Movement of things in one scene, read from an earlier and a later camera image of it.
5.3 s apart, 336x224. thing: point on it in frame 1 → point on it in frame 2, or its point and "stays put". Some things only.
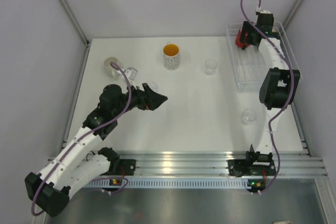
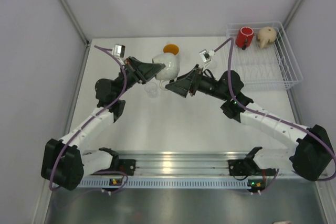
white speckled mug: (111, 72) → (170, 71)
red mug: (238, 39) stays put
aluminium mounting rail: (192, 164) stays put
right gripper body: (248, 27) → (196, 81)
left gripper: (151, 100) → (143, 72)
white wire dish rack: (247, 64) stays put
